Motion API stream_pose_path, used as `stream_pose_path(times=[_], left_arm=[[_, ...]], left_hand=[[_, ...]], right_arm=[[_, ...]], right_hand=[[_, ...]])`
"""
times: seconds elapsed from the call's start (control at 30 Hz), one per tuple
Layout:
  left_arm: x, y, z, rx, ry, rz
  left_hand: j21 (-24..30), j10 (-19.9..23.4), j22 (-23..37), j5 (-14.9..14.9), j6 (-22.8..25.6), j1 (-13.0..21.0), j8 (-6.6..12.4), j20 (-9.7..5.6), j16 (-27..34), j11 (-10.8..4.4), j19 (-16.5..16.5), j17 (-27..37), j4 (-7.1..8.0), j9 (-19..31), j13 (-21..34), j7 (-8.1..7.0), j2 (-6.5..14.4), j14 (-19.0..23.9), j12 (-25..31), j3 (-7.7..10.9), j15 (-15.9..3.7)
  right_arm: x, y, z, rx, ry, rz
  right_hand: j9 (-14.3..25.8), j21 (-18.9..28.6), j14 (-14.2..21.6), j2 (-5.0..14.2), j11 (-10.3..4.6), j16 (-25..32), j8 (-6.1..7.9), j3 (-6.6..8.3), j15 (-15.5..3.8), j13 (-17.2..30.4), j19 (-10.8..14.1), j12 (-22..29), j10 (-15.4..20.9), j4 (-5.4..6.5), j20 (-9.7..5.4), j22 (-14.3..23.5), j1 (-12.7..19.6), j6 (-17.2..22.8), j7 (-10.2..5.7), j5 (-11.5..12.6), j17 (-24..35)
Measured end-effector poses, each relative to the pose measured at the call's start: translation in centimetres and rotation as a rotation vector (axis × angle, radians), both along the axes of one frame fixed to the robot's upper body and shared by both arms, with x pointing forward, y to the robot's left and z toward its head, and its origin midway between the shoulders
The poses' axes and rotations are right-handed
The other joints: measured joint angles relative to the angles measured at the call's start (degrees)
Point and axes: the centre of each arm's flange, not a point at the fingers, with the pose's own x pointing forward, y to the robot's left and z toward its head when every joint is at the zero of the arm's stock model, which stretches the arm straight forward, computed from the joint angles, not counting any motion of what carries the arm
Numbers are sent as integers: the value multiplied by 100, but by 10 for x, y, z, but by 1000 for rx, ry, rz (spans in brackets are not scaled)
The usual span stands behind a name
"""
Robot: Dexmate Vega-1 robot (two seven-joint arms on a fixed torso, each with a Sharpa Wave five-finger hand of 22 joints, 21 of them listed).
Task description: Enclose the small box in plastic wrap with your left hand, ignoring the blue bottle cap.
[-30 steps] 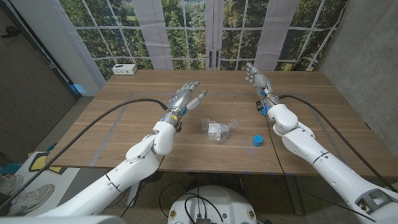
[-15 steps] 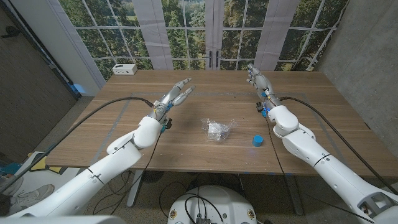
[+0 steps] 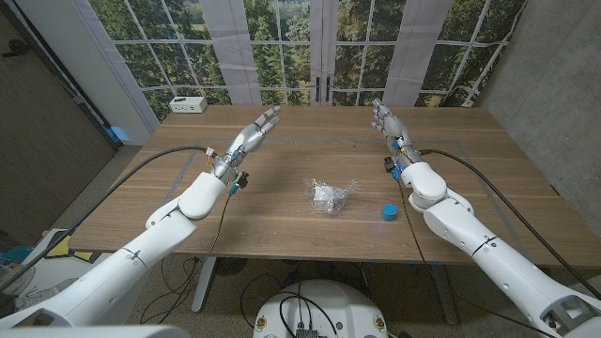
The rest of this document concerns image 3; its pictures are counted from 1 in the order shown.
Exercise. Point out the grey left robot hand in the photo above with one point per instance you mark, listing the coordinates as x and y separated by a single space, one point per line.
249 136

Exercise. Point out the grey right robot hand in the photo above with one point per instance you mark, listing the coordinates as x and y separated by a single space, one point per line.
392 127

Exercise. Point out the clear plastic wrap sheet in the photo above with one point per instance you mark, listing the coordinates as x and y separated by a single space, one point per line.
347 188

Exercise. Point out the small white box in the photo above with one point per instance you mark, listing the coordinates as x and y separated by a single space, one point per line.
324 197

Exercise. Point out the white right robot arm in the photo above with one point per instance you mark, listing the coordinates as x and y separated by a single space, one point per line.
493 267

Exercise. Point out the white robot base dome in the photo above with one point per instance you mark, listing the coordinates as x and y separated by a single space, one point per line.
324 305

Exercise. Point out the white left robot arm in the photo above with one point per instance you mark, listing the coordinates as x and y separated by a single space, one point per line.
141 253

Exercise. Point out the blue bottle cap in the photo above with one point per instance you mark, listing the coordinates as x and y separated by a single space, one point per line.
389 212

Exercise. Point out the white power strip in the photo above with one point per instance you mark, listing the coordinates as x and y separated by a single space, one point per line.
188 104

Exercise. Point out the printed window backdrop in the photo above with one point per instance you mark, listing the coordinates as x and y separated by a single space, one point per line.
282 47

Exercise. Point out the white table leg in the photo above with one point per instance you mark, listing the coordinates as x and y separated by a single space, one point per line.
203 286

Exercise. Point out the grey table leg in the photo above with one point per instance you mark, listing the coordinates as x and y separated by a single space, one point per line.
443 300

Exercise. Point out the dark wooden door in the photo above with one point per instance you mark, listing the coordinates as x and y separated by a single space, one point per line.
47 141

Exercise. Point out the white mat with yellow patch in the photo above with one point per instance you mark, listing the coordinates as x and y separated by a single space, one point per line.
66 249

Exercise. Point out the white robot chest edge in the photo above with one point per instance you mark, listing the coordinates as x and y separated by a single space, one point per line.
94 332

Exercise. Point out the grey sneaker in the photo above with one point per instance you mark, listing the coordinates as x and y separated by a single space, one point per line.
42 293
19 277

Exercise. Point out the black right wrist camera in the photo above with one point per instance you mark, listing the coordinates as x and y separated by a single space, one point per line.
389 164

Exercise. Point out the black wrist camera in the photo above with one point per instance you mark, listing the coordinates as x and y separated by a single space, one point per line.
389 164
241 179

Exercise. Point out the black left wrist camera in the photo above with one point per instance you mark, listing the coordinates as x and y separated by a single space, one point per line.
241 179

